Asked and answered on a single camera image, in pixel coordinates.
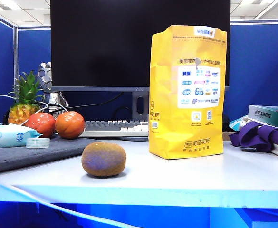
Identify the yellow printed paper bag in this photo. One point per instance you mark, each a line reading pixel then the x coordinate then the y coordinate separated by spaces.
pixel 186 95

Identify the dark grey felt mat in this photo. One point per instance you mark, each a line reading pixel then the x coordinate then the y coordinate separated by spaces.
pixel 34 152

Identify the purple cloth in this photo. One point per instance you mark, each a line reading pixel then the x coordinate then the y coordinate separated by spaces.
pixel 260 136

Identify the brown fuzzy kiwifruit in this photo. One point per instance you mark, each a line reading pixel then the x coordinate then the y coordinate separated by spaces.
pixel 103 158

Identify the black computer monitor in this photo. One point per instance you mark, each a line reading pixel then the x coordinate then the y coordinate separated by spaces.
pixel 138 42

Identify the grey monitor stand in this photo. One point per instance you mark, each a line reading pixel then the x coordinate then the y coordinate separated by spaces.
pixel 140 105

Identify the blue wet wipes pack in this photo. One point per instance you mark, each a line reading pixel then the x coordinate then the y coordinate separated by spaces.
pixel 5 135

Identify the clear tape roll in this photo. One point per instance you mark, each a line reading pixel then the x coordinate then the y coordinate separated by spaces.
pixel 37 142

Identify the red-orange tomato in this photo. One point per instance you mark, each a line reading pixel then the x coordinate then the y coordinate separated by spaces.
pixel 69 125
pixel 41 123

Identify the grey and white keyboard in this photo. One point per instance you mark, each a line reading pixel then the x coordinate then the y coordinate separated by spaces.
pixel 115 128

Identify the small pineapple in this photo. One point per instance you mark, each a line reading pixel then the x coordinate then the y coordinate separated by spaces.
pixel 25 99

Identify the teal medicine box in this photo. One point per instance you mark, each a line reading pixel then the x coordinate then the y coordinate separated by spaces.
pixel 271 115

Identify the light blue tissue pack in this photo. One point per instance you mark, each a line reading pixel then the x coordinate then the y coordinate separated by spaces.
pixel 239 122

